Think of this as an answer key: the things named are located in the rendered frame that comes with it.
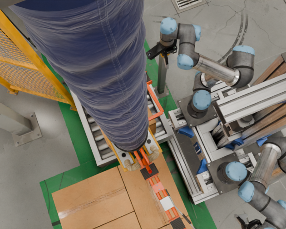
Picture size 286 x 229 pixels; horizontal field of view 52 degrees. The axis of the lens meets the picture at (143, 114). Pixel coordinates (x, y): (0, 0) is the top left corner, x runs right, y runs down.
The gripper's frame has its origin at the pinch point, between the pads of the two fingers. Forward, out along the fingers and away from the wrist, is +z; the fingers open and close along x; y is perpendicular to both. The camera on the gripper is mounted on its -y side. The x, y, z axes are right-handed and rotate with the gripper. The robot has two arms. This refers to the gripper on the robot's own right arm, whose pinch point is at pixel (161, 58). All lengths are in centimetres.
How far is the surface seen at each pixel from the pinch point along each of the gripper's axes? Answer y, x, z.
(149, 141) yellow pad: -23, -37, 37
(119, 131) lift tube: -37, -41, -43
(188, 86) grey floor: 48, 23, 152
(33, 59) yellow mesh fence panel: -75, 45, 27
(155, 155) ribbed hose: -22, -47, 34
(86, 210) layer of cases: -89, -60, 98
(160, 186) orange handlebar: -28, -66, 27
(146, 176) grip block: -33, -57, 27
